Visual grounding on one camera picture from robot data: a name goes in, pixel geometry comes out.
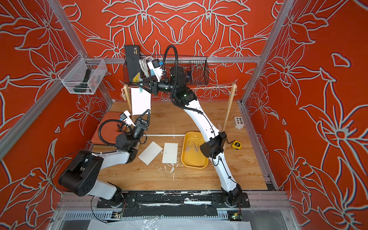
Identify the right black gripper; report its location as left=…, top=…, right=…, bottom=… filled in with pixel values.
left=138, top=77, right=180, bottom=98

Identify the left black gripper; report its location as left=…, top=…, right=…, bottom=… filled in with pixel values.
left=128, top=111, right=149, bottom=150

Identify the white postcard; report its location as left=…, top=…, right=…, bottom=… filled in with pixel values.
left=131, top=88, right=151, bottom=115
left=138, top=141, right=163, bottom=165
left=162, top=143, right=178, bottom=164

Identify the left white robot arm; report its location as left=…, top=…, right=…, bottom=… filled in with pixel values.
left=58, top=109, right=151, bottom=203

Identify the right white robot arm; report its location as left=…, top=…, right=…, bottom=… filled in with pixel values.
left=136, top=66, right=242, bottom=207

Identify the black yellow box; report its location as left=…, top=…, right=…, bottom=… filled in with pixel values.
left=125, top=45, right=142, bottom=83

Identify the dark round object in basket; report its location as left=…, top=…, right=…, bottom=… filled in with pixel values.
left=186, top=71, right=193, bottom=82

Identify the orange tool case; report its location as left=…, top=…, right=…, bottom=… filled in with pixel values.
left=91, top=112, right=121, bottom=145

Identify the yellow plastic tray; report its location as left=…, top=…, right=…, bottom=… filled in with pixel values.
left=181, top=131, right=209, bottom=169

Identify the yellow tape measure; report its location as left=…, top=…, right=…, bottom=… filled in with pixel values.
left=232, top=140, right=242, bottom=150

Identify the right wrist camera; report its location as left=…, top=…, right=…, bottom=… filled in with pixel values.
left=147, top=58, right=163, bottom=81

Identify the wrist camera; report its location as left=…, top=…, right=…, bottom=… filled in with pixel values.
left=119, top=110, right=136, bottom=127
left=147, top=58, right=163, bottom=81

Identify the white coiled cable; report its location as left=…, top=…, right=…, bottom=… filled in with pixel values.
left=138, top=57, right=154, bottom=81

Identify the left wooden post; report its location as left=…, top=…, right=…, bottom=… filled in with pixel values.
left=123, top=84, right=132, bottom=114

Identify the twine string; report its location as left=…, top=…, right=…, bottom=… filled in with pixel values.
left=120, top=85, right=235, bottom=94

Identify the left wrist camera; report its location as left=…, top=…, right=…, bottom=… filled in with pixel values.
left=119, top=110, right=136, bottom=127

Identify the right black corrugated cable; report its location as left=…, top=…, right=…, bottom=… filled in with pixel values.
left=162, top=44, right=185, bottom=110

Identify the black corrugated cable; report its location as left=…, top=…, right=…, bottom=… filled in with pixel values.
left=162, top=44, right=185, bottom=110
left=97, top=119, right=130, bottom=146

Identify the black wire basket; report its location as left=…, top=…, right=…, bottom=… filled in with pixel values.
left=122, top=54, right=209, bottom=86

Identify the left black corrugated cable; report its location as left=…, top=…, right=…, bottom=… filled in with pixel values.
left=97, top=119, right=130, bottom=146

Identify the green handled tool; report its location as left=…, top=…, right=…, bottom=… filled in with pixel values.
left=73, top=69, right=91, bottom=93

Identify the clear plastic wall bin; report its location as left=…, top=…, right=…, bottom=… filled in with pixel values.
left=57, top=58, right=107, bottom=95

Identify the white switch box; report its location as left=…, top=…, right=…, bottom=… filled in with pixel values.
left=233, top=117, right=244, bottom=129

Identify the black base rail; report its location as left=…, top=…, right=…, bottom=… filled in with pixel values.
left=96, top=191, right=250, bottom=219

